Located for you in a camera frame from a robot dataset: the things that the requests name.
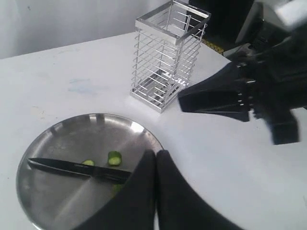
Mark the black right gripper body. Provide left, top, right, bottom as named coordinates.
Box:
left=236, top=31, right=307, bottom=145

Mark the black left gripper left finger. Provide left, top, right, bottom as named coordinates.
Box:
left=81, top=150, right=156, bottom=230

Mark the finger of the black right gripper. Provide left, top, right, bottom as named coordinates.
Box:
left=178, top=62, right=255, bottom=101
left=178, top=92, right=249, bottom=122

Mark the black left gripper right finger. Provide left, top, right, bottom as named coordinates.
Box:
left=156, top=150, right=241, bottom=230

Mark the black kitchen knife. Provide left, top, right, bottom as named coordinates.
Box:
left=27, top=158, right=132, bottom=184

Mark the green vegetable piece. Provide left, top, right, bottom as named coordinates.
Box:
left=107, top=151, right=122, bottom=166

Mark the green vegetable slice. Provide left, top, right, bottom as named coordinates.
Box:
left=82, top=160, right=95, bottom=166

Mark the round stainless steel plate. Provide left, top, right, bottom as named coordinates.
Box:
left=16, top=113, right=162, bottom=230

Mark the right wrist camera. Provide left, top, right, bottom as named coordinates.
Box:
left=256, top=0, right=307, bottom=32

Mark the wire metal utensil holder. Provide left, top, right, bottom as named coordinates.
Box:
left=130, top=0, right=211, bottom=113

